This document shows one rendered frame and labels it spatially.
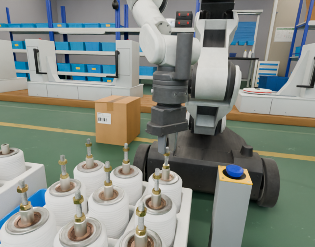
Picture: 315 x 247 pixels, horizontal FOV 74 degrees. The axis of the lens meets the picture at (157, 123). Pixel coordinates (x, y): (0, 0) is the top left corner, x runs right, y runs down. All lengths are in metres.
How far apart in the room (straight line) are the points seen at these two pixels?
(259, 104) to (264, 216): 1.62
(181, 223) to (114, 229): 0.17
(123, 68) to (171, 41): 2.11
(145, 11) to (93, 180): 0.49
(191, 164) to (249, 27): 5.78
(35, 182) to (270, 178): 0.87
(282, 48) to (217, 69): 6.04
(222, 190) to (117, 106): 1.02
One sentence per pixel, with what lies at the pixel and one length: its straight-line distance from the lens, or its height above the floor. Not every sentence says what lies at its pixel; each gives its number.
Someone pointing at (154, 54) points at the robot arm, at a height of 0.58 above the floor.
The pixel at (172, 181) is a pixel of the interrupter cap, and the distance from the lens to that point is 0.59.
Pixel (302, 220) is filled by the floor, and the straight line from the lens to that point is 1.04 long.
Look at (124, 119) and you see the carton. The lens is 1.41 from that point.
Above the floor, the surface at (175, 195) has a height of 0.22.
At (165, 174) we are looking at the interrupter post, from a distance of 0.59.
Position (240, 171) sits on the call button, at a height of 0.33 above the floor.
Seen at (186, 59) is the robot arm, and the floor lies 0.57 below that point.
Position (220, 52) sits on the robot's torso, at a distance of 0.82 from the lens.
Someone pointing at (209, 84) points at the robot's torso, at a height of 0.50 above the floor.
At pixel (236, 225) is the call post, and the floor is 0.20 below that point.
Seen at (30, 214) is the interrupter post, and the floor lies 0.27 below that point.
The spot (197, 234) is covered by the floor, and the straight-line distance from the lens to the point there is 0.82.
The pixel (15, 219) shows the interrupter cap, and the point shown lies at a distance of 0.54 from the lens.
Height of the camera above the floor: 0.56
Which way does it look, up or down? 16 degrees down
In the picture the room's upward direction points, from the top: 2 degrees clockwise
